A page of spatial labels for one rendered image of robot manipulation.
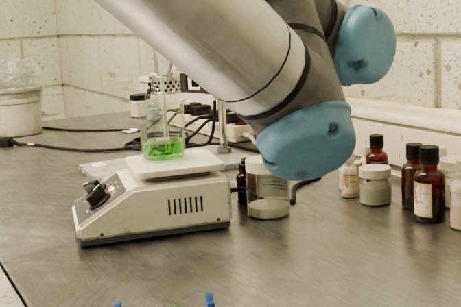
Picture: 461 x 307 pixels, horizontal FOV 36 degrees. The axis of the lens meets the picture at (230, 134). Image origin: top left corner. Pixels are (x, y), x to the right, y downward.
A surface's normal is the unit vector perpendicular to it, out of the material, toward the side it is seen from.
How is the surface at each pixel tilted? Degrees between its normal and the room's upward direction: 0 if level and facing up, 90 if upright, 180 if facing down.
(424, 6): 90
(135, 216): 90
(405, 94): 90
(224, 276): 0
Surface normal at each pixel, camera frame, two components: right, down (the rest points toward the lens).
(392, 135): -0.88, 0.13
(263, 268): -0.06, -0.98
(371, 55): 0.66, 0.08
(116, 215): 0.26, 0.15
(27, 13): 0.47, 0.12
